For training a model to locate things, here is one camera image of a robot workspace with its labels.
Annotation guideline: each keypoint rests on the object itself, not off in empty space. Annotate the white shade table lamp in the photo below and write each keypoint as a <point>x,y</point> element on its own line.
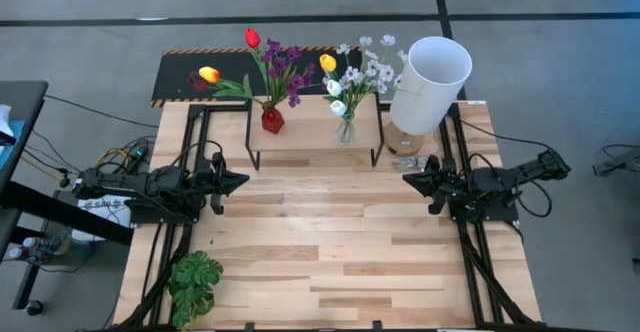
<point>430,87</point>

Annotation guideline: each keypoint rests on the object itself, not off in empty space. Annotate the red artificial tulip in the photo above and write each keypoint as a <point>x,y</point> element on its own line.
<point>252,38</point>

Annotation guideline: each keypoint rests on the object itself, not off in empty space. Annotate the dark maroon artificial tulip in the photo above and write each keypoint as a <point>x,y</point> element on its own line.
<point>195,82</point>

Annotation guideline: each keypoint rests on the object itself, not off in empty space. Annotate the black aluminium cross rail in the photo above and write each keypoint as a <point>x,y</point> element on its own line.
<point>220,107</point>

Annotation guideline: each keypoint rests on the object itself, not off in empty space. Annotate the black hazard-striped floor mat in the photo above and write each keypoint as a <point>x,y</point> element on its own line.
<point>170,82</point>

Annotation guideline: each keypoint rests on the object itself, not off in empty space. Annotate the orange-yellow artificial tulip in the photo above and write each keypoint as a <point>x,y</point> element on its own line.
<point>209,74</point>

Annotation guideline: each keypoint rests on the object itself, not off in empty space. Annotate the purple artificial flower bunch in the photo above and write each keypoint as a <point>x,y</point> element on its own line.
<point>285,72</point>

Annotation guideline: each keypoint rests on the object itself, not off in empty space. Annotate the blue artificial flower green stem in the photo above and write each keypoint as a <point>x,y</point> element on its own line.
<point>338,108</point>

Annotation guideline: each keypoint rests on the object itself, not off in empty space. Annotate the black rolling desk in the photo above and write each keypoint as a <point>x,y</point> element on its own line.
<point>20,97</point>

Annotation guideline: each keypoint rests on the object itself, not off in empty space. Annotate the clear glass vase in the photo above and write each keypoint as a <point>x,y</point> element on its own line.
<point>346,132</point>

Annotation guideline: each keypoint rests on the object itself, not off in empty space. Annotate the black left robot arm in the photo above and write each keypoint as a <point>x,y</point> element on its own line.
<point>125,184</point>

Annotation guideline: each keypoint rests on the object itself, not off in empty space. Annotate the white artificial tulip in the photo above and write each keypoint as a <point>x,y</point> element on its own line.
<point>333,88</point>

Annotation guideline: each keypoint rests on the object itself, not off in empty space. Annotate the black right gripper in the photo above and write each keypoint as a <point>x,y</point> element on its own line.
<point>442,184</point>

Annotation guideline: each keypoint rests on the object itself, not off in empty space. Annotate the white crumpled cloth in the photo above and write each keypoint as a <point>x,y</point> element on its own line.
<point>5,122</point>

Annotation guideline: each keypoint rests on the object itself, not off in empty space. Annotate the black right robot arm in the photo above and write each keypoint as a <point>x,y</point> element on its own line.
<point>500,179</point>

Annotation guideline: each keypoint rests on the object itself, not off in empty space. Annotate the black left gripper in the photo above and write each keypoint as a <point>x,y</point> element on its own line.
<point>207,182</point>

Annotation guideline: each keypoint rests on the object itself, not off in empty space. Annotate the green monstera leaf plant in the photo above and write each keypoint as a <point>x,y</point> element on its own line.
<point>192,282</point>

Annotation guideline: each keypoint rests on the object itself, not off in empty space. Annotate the white cardboard box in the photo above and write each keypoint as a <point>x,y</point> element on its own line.
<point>100,207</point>

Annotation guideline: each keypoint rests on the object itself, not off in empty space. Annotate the red glass vase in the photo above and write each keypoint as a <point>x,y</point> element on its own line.
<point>272,119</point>

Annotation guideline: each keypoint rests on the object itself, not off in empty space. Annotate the white blossom spray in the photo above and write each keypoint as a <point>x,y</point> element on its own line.
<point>385,74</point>

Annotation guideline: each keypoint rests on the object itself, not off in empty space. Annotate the wooden shelf black frame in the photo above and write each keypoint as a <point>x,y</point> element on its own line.
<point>310,127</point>

